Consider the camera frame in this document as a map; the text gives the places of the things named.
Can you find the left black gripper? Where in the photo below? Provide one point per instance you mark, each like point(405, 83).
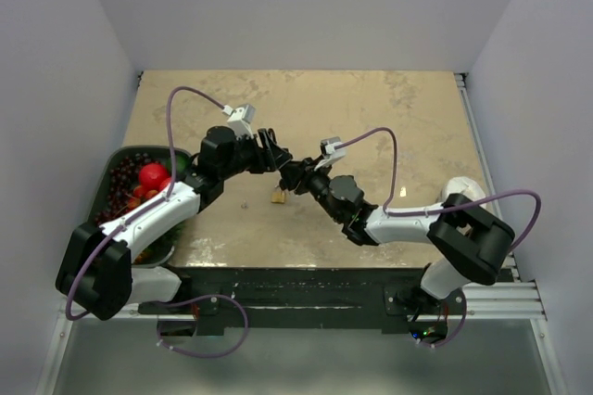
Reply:
point(269, 157)

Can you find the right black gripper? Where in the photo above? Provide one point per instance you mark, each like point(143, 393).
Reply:
point(307, 173)

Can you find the black padlock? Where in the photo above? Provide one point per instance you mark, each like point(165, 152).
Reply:
point(290, 174)

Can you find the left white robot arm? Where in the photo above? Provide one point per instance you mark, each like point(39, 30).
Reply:
point(143, 223)

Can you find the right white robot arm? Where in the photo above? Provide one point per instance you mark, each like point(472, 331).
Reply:
point(473, 242)

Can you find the brass padlock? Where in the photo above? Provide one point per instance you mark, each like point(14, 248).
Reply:
point(278, 196)

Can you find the red toy apple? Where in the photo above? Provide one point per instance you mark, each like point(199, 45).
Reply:
point(152, 175)

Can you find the red toy cherries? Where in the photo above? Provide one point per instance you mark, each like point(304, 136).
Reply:
point(141, 194)

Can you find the dark red grape bunch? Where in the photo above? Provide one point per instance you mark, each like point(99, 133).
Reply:
point(119, 195)

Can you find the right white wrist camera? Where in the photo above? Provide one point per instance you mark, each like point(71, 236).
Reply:
point(331, 152)

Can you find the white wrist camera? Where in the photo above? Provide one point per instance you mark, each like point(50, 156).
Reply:
point(331, 152)
point(239, 119)

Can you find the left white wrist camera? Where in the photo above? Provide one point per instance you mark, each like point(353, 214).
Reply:
point(239, 119)

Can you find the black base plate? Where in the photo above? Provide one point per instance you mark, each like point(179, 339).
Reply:
point(386, 299)

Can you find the aluminium frame rail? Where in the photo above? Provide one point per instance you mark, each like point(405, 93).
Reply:
point(507, 301)

